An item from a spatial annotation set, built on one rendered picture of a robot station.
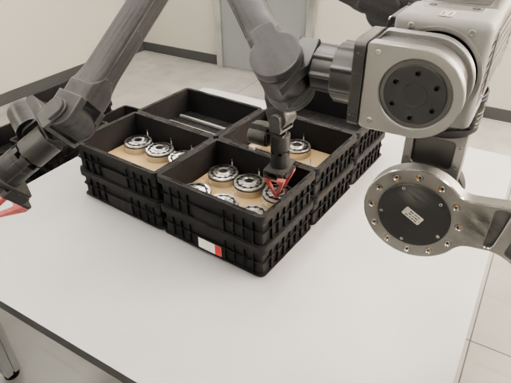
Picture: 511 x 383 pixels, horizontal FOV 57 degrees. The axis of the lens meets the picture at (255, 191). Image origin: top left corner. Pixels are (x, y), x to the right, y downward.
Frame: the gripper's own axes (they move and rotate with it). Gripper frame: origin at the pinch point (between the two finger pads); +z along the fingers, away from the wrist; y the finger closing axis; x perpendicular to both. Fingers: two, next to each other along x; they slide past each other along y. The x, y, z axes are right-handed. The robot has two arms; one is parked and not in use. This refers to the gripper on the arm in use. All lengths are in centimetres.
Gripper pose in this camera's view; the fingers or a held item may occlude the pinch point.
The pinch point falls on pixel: (279, 190)
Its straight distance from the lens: 148.0
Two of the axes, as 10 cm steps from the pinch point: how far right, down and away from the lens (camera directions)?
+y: -4.7, 4.9, -7.3
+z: 0.1, 8.3, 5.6
